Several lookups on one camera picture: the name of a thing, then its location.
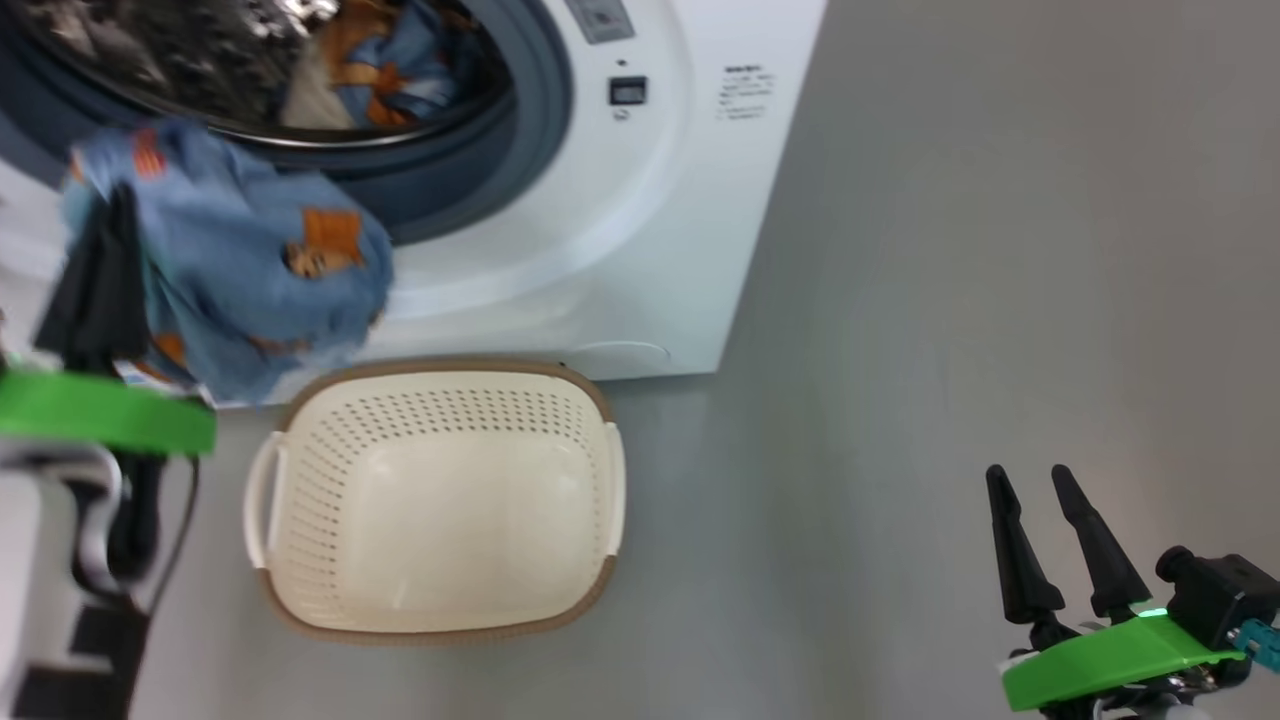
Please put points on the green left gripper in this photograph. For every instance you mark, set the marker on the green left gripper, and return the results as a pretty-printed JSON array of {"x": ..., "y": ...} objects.
[{"x": 100, "y": 415}]

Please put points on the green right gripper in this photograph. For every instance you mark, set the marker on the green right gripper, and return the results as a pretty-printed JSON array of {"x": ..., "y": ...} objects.
[{"x": 1110, "y": 665}]

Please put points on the blue cartoon print garment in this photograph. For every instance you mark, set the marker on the blue cartoon print garment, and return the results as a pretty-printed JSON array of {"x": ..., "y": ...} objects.
[{"x": 240, "y": 270}]

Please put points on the cream and blue cartoon garment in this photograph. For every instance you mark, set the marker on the cream and blue cartoon garment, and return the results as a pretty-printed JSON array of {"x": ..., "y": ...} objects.
[{"x": 390, "y": 70}]

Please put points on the white and grey left arm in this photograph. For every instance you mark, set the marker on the white and grey left arm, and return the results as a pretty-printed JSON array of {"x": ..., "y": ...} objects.
[{"x": 40, "y": 560}]

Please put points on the washing machine drum opening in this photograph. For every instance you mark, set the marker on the washing machine drum opening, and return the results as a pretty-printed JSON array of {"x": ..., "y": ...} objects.
[{"x": 150, "y": 50}]

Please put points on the white front-load washing machine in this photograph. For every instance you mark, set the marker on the white front-load washing machine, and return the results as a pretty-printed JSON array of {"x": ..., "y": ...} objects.
[{"x": 680, "y": 200}]

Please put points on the cream perforated laundry basket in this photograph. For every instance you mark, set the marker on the cream perforated laundry basket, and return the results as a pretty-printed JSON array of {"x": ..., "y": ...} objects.
[{"x": 440, "y": 520}]

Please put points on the round white filter cover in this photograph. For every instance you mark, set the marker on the round white filter cover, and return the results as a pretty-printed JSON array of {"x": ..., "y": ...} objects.
[{"x": 620, "y": 358}]

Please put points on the grey warning sticker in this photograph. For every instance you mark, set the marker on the grey warning sticker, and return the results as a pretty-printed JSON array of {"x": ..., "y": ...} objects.
[{"x": 600, "y": 18}]

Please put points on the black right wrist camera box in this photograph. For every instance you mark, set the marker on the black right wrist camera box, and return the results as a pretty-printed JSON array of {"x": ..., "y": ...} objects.
[{"x": 1215, "y": 595}]

